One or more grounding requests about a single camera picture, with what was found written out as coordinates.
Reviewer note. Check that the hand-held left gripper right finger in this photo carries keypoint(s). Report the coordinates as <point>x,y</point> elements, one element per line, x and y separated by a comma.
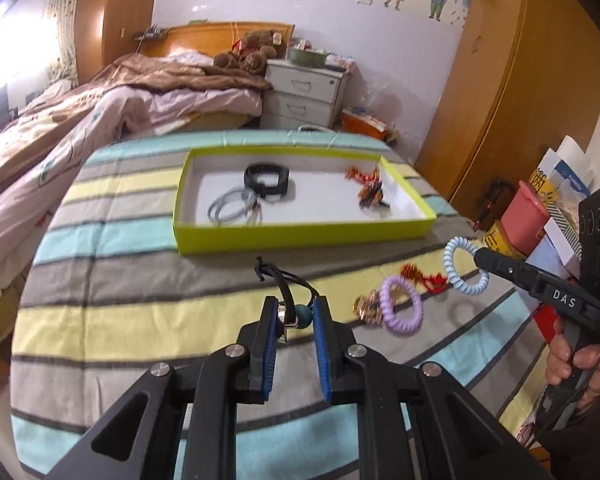
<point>322,347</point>

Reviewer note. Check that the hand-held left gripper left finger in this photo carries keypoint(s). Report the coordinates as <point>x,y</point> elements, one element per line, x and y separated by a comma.
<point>267,347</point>

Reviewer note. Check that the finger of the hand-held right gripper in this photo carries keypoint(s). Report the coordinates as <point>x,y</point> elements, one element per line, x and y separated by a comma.
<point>505,267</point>

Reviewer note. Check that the yellow-green cardboard box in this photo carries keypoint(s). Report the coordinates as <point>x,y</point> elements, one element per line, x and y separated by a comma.
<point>280,240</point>

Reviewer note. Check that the dark red beaded hair clip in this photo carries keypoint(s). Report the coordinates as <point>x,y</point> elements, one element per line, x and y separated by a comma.
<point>372,195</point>

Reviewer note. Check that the black wristband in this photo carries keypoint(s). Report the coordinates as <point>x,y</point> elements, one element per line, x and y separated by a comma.
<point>282,180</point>

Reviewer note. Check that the red knot ornament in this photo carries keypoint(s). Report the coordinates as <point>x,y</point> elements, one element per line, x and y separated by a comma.
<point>425,280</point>
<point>357,175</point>

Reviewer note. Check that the person's right hand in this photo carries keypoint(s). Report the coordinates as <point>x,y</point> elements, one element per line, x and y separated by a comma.
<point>560,360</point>

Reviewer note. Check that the yellow printed box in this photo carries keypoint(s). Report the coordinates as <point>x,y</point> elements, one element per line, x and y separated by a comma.
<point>500,240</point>

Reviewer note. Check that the gold brooch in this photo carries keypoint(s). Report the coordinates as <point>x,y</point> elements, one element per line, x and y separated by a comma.
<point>367,307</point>

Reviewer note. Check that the pink bucket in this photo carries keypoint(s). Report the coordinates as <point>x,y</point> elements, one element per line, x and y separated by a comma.
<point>525,210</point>

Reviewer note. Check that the red printed packet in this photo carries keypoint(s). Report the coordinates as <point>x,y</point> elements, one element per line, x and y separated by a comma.
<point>547,322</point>

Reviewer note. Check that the red and black tool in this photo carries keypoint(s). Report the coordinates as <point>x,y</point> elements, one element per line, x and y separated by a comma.
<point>495,197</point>

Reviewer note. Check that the white printed paper bag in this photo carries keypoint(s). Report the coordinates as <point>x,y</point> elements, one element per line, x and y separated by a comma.
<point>565,170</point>

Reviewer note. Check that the large wooden wardrobe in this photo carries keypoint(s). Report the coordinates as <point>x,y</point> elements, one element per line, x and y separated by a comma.
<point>505,85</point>

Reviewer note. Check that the cardboard box with books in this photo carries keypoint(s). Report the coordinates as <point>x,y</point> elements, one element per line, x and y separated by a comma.
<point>367,125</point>

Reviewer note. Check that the clear plastic bag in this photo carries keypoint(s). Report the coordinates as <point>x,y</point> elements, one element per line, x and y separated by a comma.
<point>370,95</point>

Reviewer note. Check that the white nightstand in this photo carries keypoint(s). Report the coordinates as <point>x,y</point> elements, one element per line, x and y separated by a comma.
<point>305,95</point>

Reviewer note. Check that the green basin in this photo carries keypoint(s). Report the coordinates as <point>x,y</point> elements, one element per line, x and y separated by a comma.
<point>306,56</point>

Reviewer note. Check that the bed with pink blanket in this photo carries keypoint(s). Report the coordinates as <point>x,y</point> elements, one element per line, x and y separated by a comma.
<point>80,125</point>

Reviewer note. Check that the brown teddy bear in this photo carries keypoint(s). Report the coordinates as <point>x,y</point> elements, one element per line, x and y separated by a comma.
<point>247,52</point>

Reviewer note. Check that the wooden headboard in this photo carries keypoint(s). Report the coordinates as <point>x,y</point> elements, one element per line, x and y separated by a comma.
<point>205,37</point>

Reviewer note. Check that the cluttered headboard shelf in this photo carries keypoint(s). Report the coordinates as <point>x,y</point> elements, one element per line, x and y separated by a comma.
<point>150,35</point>

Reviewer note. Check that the tall narrow wooden wardrobe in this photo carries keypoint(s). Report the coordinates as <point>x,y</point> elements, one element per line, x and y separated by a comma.
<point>125,10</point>

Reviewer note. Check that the patterned curtain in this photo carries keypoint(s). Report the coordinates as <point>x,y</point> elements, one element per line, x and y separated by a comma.
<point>62,20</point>

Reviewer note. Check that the window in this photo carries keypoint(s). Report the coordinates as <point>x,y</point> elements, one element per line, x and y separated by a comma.
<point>15,40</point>

